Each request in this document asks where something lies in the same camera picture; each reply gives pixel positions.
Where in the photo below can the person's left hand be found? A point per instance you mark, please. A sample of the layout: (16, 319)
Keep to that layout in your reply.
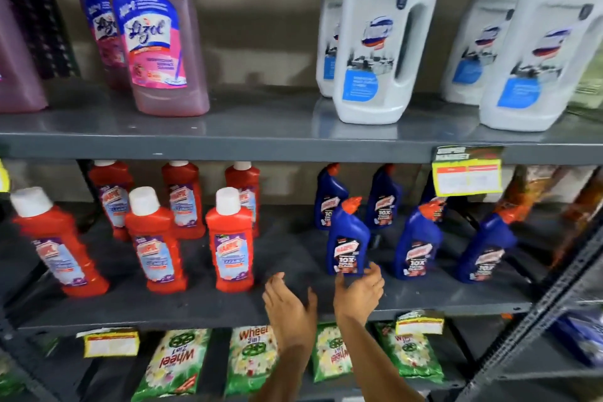
(292, 321)

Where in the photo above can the person's right hand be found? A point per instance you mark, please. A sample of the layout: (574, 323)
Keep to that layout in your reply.
(358, 300)

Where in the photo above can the person's right thumb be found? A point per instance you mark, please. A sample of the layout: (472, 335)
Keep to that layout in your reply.
(341, 283)

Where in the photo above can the person's left thumb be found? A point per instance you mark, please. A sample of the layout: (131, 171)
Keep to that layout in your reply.
(313, 302)

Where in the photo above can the blue toilet cleaner bottle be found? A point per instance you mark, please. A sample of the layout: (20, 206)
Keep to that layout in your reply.
(347, 241)

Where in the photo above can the person's left forearm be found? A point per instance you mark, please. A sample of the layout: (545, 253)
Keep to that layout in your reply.
(287, 376)

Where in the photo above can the person's right forearm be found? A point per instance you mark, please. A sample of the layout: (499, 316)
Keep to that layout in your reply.
(372, 364)

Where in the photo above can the green detergent powder packet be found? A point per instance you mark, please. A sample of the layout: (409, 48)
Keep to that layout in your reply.
(329, 354)
(412, 354)
(250, 359)
(174, 364)

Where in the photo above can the grey metal shelf board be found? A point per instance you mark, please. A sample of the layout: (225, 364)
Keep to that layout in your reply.
(339, 392)
(282, 251)
(264, 128)

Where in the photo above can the row of blue bottles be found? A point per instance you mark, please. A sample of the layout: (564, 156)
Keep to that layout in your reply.
(417, 246)

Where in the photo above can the yellow shelf price tag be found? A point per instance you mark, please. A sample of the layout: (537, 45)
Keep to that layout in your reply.
(111, 344)
(3, 176)
(419, 323)
(466, 176)

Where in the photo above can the group of red cleaner bottles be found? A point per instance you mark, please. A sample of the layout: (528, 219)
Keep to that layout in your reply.
(155, 246)

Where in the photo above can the perforated grey rack upright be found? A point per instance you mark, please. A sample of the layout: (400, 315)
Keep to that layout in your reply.
(541, 312)

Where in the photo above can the orange cleaner bottle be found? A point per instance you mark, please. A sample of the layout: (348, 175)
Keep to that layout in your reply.
(527, 192)
(582, 218)

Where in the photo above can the large white cleaner jug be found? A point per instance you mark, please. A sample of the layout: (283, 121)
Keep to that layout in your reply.
(381, 39)
(328, 39)
(480, 39)
(541, 62)

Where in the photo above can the blue product packet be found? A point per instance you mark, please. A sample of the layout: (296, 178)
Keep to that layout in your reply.
(582, 338)

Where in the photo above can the large pink floor cleaner bottle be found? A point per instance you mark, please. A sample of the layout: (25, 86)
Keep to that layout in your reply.
(96, 20)
(16, 67)
(155, 39)

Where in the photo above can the pale green bottle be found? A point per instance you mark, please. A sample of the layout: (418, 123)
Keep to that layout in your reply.
(589, 86)

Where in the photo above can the perforated dark rack upright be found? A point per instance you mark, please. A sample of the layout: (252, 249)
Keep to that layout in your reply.
(42, 15)

